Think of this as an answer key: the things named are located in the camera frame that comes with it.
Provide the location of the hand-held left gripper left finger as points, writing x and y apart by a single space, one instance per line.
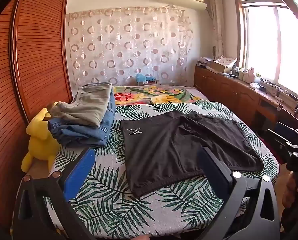
78 176

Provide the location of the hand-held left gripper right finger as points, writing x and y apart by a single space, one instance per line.
206 160

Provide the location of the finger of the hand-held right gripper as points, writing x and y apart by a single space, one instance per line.
280 137
293 130

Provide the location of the black pants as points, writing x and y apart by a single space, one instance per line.
164 150

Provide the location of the person's right forearm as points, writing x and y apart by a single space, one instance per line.
294 222

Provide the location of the folded olive pants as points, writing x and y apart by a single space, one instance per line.
89 105

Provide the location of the person's right hand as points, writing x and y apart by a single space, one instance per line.
289 195

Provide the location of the leaf print bed sheet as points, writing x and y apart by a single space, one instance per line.
109 192

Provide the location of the folded blue jeans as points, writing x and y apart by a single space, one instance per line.
89 136

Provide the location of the yellow plush toy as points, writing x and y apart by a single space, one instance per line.
38 140

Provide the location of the pale pink bottle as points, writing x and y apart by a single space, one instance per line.
251 76

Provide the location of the long wooden cabinet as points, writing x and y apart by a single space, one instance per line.
226 90

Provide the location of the floral blanket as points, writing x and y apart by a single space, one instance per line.
151 93

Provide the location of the cardboard box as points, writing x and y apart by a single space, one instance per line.
220 67

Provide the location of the patterned white paper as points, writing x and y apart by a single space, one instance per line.
226 60

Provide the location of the small brown box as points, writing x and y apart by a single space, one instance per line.
152 82

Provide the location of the teal cloth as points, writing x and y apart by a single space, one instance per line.
144 77

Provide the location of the wooden slatted wardrobe door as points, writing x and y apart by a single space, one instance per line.
41 42
1 105

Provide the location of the small round mirror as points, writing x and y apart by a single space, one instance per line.
214 50

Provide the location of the narrow floral window curtain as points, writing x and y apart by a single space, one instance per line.
216 22

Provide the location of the circle pattern curtain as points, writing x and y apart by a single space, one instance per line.
126 42

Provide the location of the wooden frame window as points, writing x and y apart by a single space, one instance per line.
261 42

